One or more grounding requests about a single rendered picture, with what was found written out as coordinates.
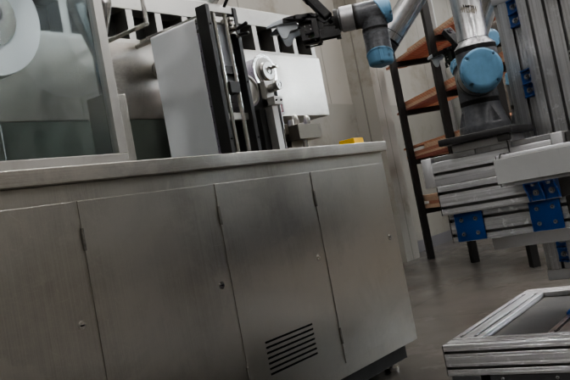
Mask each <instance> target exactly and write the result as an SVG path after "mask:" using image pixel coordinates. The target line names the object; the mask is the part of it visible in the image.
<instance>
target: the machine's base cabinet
mask: <svg viewBox="0 0 570 380"><path fill-rule="evenodd" d="M415 339H417V335H416V328H415V323H414V319H413V314H412V309H411V302H410V297H409V293H408V288H407V284H406V280H405V271H404V267H403V262H402V258H401V253H400V246H399V241H398V237H397V232H396V227H395V223H394V215H393V211H392V206H391V202H390V197H389V193H388V184H387V180H386V176H385V171H384V167H383V159H382V155H381V152H377V153H369V154H353V155H345V156H336V157H328V158H319V159H303V160H295V161H287V162H278V163H270V164H261V165H245V166H237V167H228V168H220V169H212V170H196V171H187V172H179V173H170V174H162V175H153V176H138V177H129V178H121V179H112V180H104V181H95V182H79V183H71V184H63V185H54V186H45V187H30V188H21V189H13V190H4V191H0V380H368V379H369V378H371V377H374V376H375V375H377V374H378V373H380V372H382V371H385V372H396V371H398V370H399V369H400V367H399V366H398V365H395V364H396V363H398V362H399V361H401V360H403V359H404V358H406V357H407V354H406V350H405V345H406V344H408V343H410V342H412V341H414V340H415Z"/></svg>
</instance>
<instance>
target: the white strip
mask: <svg viewBox="0 0 570 380"><path fill-rule="evenodd" d="M197 23H198V21H197V19H193V20H190V21H188V22H186V23H184V24H182V25H179V26H177V27H174V28H172V29H170V30H168V31H165V32H162V33H160V34H158V35H156V36H153V37H151V38H149V39H147V40H145V41H143V42H139V43H138V44H136V45H135V48H136V49H139V48H142V47H145V46H147V45H148V44H151V46H152V50H153V56H154V64H155V69H156V74H157V79H158V83H159V93H160V97H161V103H162V107H163V112H164V117H165V126H166V130H167V136H168V140H169V145H170V154H171V158H176V157H187V156H198V155H209V154H219V151H218V147H217V141H216V137H215V128H214V123H213V119H212V114H211V109H210V101H209V96H208V91H207V86H206V81H205V77H204V68H203V63H202V59H201V53H200V49H199V44H198V36H197V31H196V26H195V25H196V24H197Z"/></svg>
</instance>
